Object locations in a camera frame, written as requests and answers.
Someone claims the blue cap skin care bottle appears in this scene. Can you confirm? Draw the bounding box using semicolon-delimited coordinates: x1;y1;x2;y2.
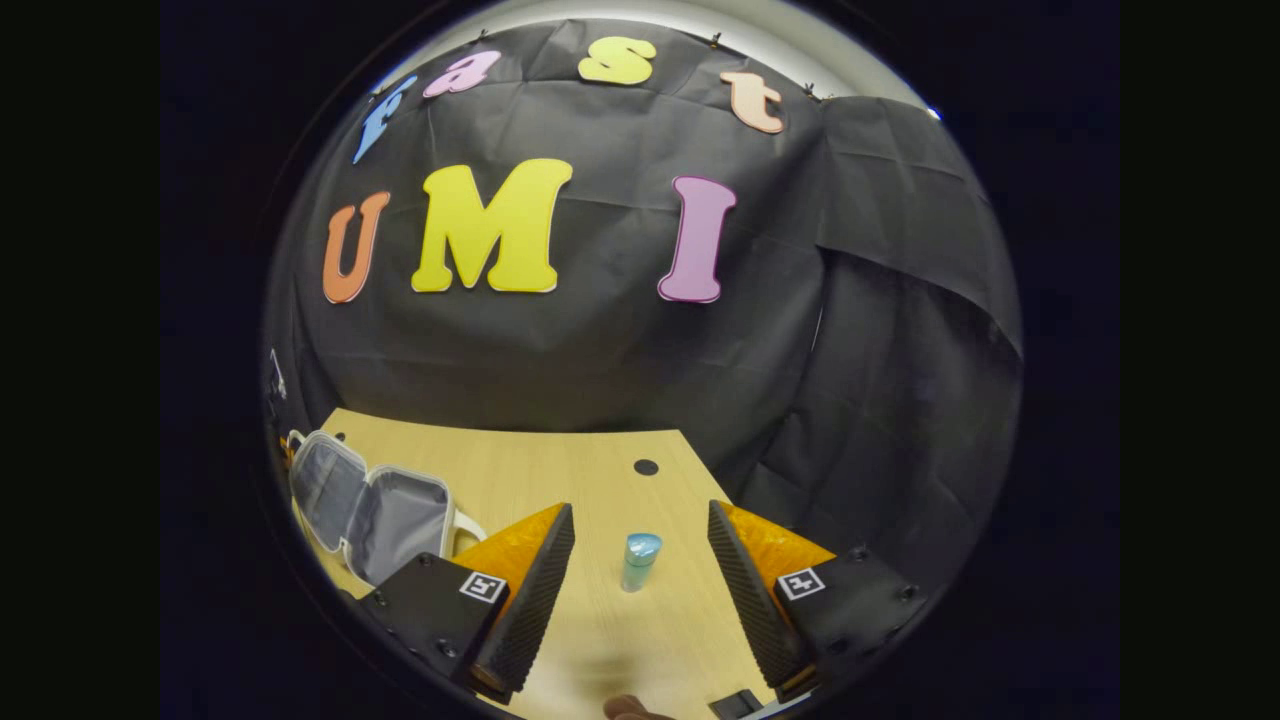
621;533;663;593

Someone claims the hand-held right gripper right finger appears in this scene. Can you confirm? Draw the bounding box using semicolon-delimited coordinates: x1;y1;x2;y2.
708;500;929;703

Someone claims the small white suitcase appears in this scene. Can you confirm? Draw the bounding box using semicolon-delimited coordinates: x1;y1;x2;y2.
287;430;488;588

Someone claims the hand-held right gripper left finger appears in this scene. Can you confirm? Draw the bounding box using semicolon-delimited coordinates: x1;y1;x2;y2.
358;503;577;706

